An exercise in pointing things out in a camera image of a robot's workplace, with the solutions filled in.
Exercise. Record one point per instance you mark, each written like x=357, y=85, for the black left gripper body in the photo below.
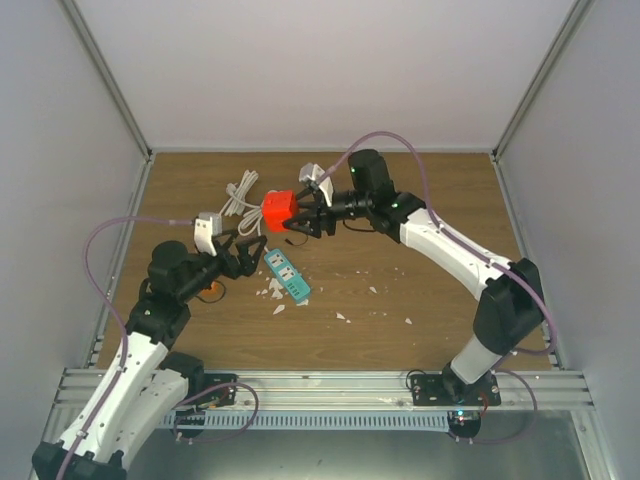
x=230, y=268

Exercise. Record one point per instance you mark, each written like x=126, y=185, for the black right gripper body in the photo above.
x=323, y=214

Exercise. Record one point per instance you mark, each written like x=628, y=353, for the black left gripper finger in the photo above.
x=250, y=252
x=223, y=241

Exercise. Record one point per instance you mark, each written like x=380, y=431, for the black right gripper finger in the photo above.
x=304, y=223
x=308, y=200

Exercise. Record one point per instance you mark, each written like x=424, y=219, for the red cube adapter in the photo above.
x=278, y=207

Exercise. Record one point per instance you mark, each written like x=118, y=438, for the orange power strip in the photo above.
x=212, y=290

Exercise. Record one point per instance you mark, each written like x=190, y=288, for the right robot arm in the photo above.
x=509, y=294

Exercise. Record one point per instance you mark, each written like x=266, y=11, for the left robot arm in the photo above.
x=147, y=379

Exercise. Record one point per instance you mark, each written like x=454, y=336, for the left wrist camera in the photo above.
x=207, y=225

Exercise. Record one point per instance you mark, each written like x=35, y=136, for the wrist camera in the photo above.
x=207, y=225
x=314, y=177

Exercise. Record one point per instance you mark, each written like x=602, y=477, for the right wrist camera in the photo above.
x=314, y=177

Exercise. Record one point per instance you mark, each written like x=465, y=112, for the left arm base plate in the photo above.
x=224, y=393

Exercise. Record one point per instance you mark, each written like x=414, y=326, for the slotted cable duct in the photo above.
x=319, y=420

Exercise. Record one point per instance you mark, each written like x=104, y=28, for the aluminium front rail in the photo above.
x=386, y=390

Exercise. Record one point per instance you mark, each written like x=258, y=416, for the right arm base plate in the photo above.
x=436, y=389

